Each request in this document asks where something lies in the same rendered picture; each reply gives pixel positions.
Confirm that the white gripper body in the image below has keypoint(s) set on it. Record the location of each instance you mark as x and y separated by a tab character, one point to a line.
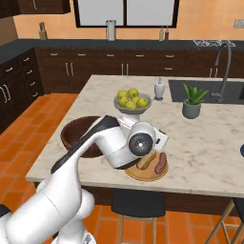
165	142

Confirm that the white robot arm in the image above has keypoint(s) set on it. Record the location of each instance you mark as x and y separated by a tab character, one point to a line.
63	197

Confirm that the reddish brown sausage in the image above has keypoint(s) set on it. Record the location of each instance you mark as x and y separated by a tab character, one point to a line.
161	163

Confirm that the tan bun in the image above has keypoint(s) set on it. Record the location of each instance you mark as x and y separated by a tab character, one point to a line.
146	161

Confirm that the round wooden plate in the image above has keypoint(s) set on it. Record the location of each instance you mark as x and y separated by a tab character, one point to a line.
146	175

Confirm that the dark blue plate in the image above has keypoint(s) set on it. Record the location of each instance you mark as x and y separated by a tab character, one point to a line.
242	152

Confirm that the dark brown wooden bowl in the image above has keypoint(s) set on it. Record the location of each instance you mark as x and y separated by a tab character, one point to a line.
74	132

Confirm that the yellow green apple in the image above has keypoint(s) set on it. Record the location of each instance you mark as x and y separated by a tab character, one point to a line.
131	105
122	94
133	92
123	101
142	102

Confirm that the green plant in grey pot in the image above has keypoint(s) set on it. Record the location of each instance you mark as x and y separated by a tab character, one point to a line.
192	105

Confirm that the white soap dispenser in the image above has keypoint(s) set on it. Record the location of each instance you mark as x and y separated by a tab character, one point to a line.
159	89

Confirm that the dark sink basin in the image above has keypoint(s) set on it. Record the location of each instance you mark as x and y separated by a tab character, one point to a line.
203	90

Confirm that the black seat wooden stool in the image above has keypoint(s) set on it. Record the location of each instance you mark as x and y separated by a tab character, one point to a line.
138	203
236	219

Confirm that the long dark brown cupboard run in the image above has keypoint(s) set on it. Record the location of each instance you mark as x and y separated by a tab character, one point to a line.
127	65

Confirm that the grey curved tap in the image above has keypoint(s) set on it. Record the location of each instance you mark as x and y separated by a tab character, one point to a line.
226	70

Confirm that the dark brown bottle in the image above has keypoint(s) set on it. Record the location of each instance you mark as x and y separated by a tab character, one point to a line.
166	34

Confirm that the pale bottle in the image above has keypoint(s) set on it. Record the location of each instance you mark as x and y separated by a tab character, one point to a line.
161	34

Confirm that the white paper towel roll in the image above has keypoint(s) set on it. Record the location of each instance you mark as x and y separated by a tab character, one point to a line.
111	30

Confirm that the black framed window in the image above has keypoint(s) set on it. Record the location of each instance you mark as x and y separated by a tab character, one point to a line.
127	12

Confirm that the short dark brown cupboard run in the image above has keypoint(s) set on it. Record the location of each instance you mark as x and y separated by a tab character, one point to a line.
17	82

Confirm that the wooden knife block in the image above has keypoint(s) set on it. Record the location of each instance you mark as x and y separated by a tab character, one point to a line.
43	32

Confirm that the grey pedestal fruit bowl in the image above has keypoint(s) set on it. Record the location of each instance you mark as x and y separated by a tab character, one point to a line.
132	111

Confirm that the grey wall socket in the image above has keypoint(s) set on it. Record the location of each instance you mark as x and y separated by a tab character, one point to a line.
239	23

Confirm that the dark brown wall cupboards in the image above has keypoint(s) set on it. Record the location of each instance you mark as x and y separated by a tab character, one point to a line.
38	6

